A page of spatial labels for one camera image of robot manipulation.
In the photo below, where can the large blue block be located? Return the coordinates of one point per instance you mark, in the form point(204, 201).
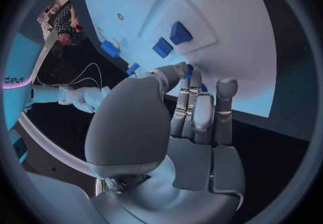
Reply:
point(179, 33)

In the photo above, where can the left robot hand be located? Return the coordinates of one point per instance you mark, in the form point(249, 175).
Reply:
point(131, 123)

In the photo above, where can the blue cylinder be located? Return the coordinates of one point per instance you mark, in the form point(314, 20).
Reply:
point(110, 48)

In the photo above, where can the small blue peg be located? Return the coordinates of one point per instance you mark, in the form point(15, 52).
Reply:
point(133, 68)

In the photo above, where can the small blue block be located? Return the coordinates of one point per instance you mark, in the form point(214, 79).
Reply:
point(162, 47)

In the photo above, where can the white task board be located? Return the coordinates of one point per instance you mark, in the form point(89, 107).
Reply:
point(222, 10)

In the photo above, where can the person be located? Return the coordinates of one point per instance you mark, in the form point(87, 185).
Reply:
point(66, 26)

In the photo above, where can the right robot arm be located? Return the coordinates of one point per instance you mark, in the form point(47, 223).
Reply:
point(75, 96)

